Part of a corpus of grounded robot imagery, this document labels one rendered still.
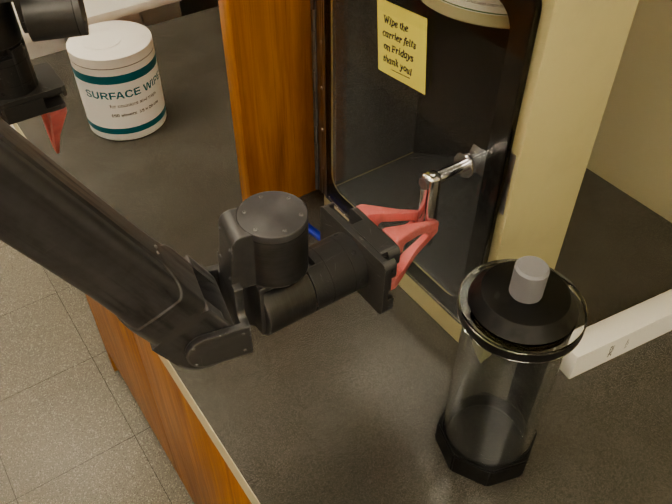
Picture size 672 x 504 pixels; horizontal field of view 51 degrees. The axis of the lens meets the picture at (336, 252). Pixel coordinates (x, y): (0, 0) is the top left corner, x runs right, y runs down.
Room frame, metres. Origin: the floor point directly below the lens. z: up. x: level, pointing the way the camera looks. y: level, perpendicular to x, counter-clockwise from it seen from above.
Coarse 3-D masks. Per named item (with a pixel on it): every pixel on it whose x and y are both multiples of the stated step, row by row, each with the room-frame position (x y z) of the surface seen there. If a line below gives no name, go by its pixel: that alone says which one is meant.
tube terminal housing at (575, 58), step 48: (576, 0) 0.52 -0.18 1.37; (624, 0) 0.55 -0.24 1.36; (576, 48) 0.53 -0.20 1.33; (528, 96) 0.51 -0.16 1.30; (576, 96) 0.54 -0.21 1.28; (528, 144) 0.51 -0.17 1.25; (576, 144) 0.55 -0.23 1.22; (528, 192) 0.52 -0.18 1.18; (576, 192) 0.56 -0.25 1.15; (528, 240) 0.53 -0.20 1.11
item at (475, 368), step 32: (576, 288) 0.41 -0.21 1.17; (480, 352) 0.36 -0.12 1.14; (512, 352) 0.34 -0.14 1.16; (544, 352) 0.34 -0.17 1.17; (480, 384) 0.36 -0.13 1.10; (512, 384) 0.35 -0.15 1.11; (544, 384) 0.35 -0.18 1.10; (448, 416) 0.38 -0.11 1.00; (480, 416) 0.35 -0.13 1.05; (512, 416) 0.35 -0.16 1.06; (480, 448) 0.35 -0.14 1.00; (512, 448) 0.35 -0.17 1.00
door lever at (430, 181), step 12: (456, 156) 0.55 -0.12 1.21; (468, 156) 0.54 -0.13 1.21; (444, 168) 0.53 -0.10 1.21; (456, 168) 0.53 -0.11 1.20; (468, 168) 0.53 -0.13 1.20; (420, 180) 0.51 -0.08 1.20; (432, 180) 0.51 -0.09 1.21; (444, 180) 0.52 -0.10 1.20; (420, 192) 0.52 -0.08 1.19; (432, 192) 0.51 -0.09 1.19; (420, 204) 0.51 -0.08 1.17; (432, 204) 0.51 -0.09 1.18; (420, 216) 0.51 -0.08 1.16; (432, 216) 0.51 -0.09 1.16; (432, 240) 0.51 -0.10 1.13
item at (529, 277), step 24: (504, 264) 0.42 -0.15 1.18; (528, 264) 0.39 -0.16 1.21; (480, 288) 0.40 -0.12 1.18; (504, 288) 0.40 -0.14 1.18; (528, 288) 0.38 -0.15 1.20; (552, 288) 0.40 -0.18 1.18; (480, 312) 0.38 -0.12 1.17; (504, 312) 0.37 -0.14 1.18; (528, 312) 0.37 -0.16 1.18; (552, 312) 0.37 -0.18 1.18; (576, 312) 0.38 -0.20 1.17; (504, 336) 0.35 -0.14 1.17; (528, 336) 0.35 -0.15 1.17; (552, 336) 0.35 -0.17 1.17
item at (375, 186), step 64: (448, 0) 0.58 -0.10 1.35; (512, 0) 0.52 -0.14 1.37; (448, 64) 0.57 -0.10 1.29; (512, 64) 0.51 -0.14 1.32; (384, 128) 0.64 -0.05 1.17; (448, 128) 0.56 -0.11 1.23; (512, 128) 0.50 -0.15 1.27; (384, 192) 0.64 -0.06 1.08; (448, 192) 0.55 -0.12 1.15; (448, 256) 0.54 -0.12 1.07
